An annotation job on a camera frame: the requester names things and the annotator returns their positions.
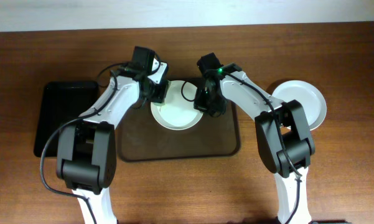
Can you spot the white plate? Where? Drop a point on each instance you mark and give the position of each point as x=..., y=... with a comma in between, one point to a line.
x=176, y=113
x=312, y=102

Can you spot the white plate top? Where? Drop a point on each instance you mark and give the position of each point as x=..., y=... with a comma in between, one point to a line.
x=176, y=113

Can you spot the brown plastic serving tray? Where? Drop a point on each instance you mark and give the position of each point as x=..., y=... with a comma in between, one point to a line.
x=141, y=138

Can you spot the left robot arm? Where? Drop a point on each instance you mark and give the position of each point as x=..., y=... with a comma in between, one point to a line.
x=86, y=154

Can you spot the black rectangular tray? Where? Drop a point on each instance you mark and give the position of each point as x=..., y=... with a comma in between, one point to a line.
x=62, y=102

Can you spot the pale blue plate bottom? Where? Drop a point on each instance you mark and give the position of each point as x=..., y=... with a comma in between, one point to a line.
x=302, y=96

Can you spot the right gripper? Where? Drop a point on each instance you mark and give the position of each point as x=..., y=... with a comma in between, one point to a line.
x=208, y=101

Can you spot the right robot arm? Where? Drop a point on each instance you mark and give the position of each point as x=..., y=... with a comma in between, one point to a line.
x=284, y=139

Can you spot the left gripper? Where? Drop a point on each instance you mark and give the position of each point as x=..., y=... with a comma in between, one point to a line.
x=158, y=93

